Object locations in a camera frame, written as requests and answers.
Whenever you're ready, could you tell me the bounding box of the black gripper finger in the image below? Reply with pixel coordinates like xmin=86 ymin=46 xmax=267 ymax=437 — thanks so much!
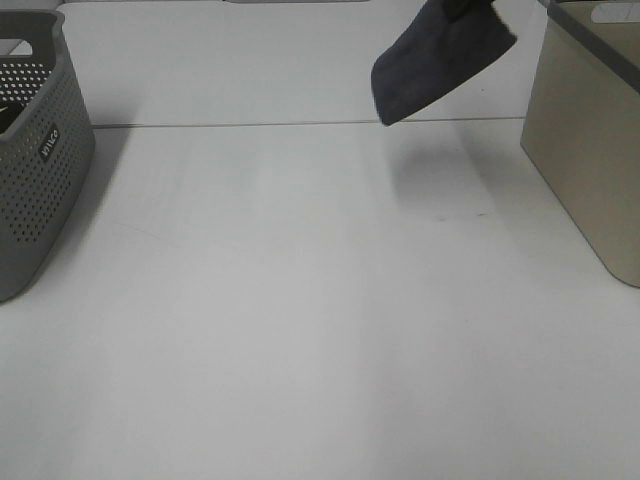
xmin=444 ymin=0 xmax=493 ymax=21

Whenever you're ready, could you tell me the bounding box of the dark grey towel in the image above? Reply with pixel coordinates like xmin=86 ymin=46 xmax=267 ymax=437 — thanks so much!
xmin=370 ymin=0 xmax=517 ymax=126

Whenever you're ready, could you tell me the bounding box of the beige plastic bin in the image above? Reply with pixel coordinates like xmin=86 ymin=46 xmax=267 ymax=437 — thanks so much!
xmin=521 ymin=1 xmax=639 ymax=286

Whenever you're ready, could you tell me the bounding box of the grey perforated plastic basket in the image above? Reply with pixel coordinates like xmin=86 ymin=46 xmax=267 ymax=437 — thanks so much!
xmin=1 ymin=10 xmax=95 ymax=301

